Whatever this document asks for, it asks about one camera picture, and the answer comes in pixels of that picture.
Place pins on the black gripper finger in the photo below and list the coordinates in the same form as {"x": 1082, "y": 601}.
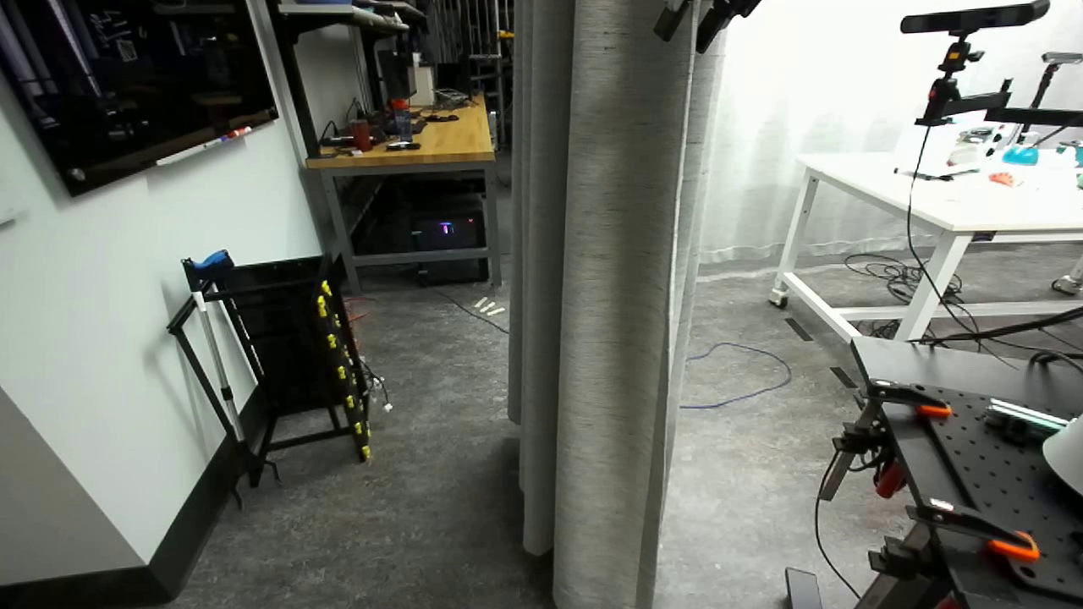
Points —
{"x": 720, "y": 14}
{"x": 670, "y": 20}

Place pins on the grey fabric curtain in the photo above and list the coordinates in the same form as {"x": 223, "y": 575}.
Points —
{"x": 603, "y": 271}

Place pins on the white sheer curtain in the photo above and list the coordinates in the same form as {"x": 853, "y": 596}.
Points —
{"x": 803, "y": 77}

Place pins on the wooden top workbench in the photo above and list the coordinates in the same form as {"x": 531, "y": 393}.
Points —
{"x": 458, "y": 145}

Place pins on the white table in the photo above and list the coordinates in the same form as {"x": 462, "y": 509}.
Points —
{"x": 955, "y": 213}

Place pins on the black computer under workbench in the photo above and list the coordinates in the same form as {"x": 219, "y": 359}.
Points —
{"x": 438, "y": 220}

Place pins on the black folding cart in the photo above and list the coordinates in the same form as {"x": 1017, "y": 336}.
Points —
{"x": 274, "y": 356}

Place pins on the black perforated breadboard table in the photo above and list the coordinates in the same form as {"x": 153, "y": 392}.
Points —
{"x": 984, "y": 461}

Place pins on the white lamp shade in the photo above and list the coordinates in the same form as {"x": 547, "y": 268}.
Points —
{"x": 1065, "y": 454}

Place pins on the black camera on mount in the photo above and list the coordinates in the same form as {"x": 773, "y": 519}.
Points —
{"x": 944, "y": 100}

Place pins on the orange handled clamp upper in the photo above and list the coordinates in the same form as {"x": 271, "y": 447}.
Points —
{"x": 910, "y": 407}

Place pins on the orange handled clamp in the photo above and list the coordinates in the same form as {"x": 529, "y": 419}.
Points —
{"x": 996, "y": 540}
{"x": 910, "y": 407}

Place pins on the black wall whiteboard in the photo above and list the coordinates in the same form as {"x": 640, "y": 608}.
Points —
{"x": 121, "y": 87}

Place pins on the orange handled clamp lower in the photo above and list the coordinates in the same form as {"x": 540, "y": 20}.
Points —
{"x": 996, "y": 540}

